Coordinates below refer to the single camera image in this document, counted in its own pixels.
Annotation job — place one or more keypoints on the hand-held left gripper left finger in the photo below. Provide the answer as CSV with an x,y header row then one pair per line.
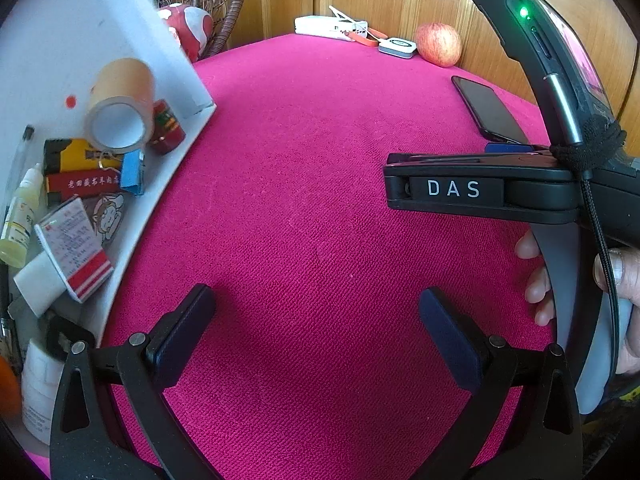
x,y
185,330

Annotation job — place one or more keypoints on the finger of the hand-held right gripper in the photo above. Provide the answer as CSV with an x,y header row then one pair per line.
x,y
505,149
530,195

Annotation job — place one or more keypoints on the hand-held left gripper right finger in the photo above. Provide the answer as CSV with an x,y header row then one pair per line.
x,y
450,335

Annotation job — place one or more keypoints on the yellow dropper bottle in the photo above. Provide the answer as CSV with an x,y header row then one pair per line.
x,y
17,225

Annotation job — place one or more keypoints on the white tray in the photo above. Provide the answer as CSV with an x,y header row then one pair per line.
x,y
60,20

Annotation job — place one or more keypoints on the person's right hand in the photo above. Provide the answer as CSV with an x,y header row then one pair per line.
x,y
625,280

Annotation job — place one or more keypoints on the black smartphone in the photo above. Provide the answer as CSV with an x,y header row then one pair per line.
x,y
485,105

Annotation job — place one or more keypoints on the red apple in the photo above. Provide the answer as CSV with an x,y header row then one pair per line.
x,y
439,44

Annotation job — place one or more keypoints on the white red medicine box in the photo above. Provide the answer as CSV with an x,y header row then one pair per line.
x,y
70,245

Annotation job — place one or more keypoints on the white grey button device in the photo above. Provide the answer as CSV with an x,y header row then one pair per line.
x,y
398,46

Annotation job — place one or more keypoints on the white eraser block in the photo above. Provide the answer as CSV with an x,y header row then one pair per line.
x,y
37,280

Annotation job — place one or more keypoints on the white bottle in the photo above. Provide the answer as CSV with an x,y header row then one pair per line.
x,y
40,390

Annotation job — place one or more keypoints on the small blue box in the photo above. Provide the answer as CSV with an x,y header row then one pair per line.
x,y
132,172

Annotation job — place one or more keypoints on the pink tablecloth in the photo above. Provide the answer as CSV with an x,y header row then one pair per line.
x,y
320,185

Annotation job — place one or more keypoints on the small red jar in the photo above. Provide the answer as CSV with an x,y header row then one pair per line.
x,y
167,127

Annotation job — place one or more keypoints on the yellow black box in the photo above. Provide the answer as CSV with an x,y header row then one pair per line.
x,y
70,157

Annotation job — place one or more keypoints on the clear pen black cap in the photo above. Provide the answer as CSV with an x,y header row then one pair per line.
x,y
20,160

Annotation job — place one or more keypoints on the brown tape roll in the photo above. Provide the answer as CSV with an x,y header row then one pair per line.
x,y
125,80

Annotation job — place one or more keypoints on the round red white pillow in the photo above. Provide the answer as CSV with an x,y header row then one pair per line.
x,y
187,25

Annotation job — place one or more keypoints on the brown wicker hanging chair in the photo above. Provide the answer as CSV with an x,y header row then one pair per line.
x,y
235,5

